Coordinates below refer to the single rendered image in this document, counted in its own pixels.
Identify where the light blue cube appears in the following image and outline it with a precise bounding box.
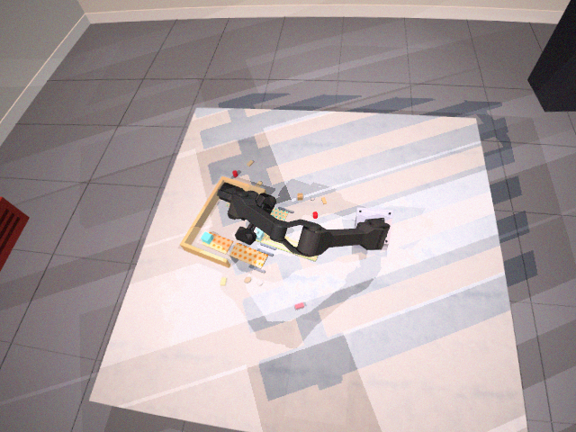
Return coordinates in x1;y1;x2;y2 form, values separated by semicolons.
254;229;265;241

